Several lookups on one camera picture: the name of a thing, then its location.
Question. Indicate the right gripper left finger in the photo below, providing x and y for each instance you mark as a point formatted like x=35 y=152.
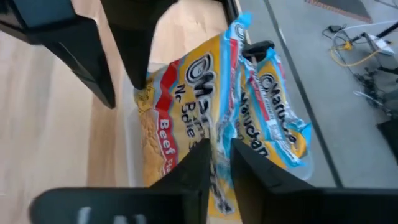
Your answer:
x=180 y=199

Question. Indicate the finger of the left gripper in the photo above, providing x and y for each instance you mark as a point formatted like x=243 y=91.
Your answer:
x=136 y=37
x=77 y=46

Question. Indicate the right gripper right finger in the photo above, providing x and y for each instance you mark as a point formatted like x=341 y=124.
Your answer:
x=280 y=199

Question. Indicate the dark floor object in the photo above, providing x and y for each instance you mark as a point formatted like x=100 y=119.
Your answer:
x=390 y=137

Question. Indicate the small black adapter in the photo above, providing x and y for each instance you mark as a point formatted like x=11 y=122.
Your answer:
x=335 y=28

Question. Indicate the dark floor mat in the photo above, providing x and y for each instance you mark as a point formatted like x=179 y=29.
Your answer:
x=342 y=6

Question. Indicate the black table frame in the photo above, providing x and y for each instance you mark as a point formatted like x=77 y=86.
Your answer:
x=230 y=9

